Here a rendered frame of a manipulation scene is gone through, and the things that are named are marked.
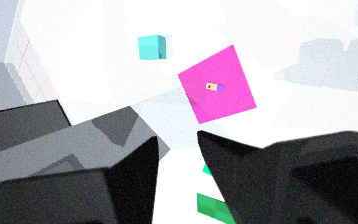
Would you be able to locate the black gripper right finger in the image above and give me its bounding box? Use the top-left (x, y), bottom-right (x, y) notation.
top-left (197, 130), bottom-right (358, 224)

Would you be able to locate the magenta square marker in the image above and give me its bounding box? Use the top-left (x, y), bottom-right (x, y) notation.
top-left (177, 44), bottom-right (257, 124)

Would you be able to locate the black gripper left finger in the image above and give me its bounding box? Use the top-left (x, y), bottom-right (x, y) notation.
top-left (0, 136), bottom-right (159, 224)

